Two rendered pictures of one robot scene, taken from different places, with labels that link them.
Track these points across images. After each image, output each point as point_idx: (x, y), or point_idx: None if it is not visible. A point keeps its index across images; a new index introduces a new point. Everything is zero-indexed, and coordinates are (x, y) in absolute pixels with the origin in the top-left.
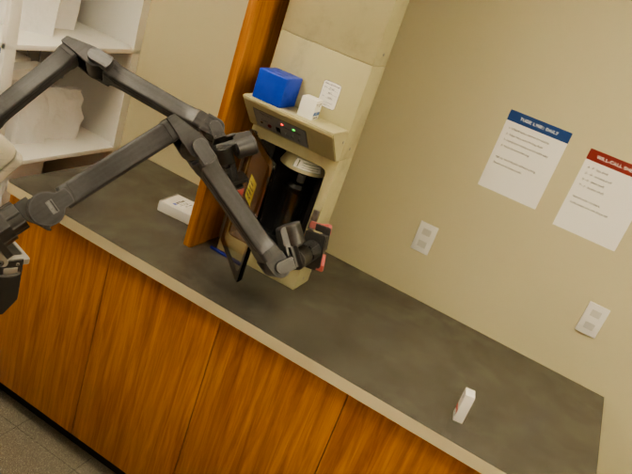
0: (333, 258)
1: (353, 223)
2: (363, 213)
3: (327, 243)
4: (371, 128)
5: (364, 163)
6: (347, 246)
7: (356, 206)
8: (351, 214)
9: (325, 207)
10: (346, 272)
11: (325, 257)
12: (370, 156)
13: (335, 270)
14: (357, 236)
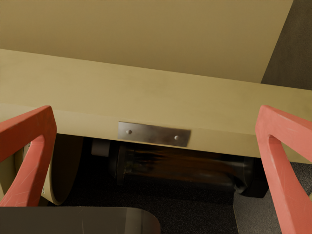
0: (282, 38)
1: (213, 16)
2: (192, 2)
3: (1, 226)
4: (51, 21)
5: (108, 21)
6: (257, 17)
7: (182, 16)
8: (199, 23)
9: (112, 100)
10: (311, 4)
11: (282, 52)
12: (94, 14)
13: (309, 29)
14: (235, 2)
